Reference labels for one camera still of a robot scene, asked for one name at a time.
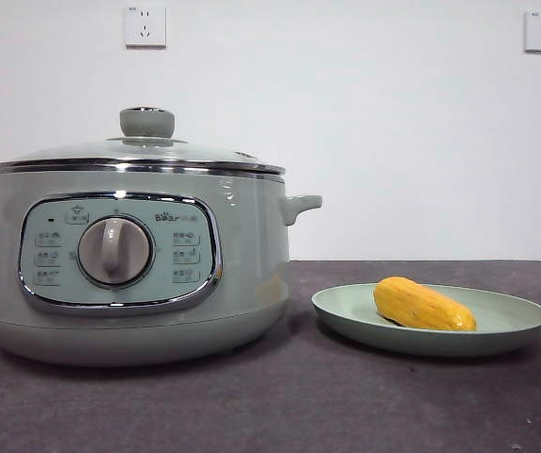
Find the glass lid with green knob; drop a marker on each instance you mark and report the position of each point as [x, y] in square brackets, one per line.
[147, 122]

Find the yellow corn cob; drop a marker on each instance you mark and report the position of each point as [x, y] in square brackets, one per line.
[421, 305]

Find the pale green electric steamer pot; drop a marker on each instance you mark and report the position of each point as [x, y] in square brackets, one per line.
[241, 236]

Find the grey steamer control dial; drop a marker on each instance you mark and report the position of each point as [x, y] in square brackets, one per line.
[114, 251]

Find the pale green round plate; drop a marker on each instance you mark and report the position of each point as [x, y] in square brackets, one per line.
[511, 325]

